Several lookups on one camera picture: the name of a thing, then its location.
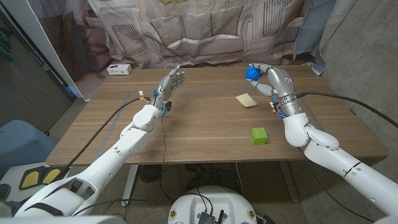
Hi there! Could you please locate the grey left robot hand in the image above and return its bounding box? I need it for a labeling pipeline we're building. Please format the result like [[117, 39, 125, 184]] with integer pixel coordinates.
[[150, 65, 187, 107]]

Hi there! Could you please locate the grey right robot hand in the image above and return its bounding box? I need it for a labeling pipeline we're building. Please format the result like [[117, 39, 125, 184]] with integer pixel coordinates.
[[247, 63, 297, 100]]

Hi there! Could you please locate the blue spiky stress ball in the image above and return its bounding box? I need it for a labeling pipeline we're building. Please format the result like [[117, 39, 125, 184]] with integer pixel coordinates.
[[244, 65, 262, 82]]

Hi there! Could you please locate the green cube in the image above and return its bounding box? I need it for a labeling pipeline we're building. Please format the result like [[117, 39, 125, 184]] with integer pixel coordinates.
[[250, 127, 268, 146]]

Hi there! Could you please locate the white power strip box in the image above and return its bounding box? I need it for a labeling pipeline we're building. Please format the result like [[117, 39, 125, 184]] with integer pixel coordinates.
[[106, 63, 133, 76]]

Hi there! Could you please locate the printed sofa room backdrop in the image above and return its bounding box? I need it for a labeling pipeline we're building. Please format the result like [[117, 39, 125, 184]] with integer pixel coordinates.
[[30, 0, 357, 100]]

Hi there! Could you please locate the black round fan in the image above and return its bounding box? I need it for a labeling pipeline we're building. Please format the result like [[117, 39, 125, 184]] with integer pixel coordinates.
[[139, 164, 164, 184]]

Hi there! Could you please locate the grey table leg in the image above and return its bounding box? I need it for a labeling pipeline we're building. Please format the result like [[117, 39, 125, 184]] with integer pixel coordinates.
[[278, 161, 300, 203]]

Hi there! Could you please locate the white table leg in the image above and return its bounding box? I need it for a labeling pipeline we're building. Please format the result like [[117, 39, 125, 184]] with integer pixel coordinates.
[[121, 164, 139, 207]]

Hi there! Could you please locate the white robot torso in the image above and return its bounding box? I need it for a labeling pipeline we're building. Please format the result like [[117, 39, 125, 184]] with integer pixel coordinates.
[[167, 185, 258, 224]]

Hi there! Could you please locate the small black electronics module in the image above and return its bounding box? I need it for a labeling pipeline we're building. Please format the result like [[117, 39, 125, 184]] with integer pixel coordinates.
[[197, 210, 225, 224]]

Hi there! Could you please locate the blue padded seat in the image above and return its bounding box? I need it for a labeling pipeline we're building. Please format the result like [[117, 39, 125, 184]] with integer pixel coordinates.
[[0, 119, 57, 177]]

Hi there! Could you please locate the black and yellow foot pedal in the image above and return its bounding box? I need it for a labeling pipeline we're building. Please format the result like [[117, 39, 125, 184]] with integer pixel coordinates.
[[18, 166, 71, 191]]

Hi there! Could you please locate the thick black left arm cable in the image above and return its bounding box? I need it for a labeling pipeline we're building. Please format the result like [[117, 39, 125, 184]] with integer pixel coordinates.
[[62, 97, 154, 172]]

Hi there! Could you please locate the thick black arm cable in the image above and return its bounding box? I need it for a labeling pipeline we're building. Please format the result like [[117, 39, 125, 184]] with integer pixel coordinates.
[[62, 97, 154, 172], [294, 91, 398, 129]]

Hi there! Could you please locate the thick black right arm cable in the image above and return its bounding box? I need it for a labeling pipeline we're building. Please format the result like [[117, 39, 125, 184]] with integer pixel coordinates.
[[294, 91, 398, 129]]

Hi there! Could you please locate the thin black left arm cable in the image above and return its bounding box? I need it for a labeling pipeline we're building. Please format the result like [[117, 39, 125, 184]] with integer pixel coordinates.
[[157, 113, 167, 200]]

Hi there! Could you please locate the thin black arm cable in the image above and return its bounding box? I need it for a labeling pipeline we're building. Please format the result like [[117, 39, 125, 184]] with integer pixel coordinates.
[[157, 113, 167, 200], [297, 147, 376, 223]]

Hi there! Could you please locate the black floor cable tangle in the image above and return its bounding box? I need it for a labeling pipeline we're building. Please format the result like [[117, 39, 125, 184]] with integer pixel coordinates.
[[158, 163, 246, 203]]

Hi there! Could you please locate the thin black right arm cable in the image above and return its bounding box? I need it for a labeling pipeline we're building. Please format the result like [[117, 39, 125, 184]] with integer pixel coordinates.
[[297, 147, 376, 223]]

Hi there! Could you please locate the white slanted post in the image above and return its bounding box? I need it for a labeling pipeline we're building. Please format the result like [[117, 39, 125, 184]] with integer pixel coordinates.
[[0, 0, 82, 100]]

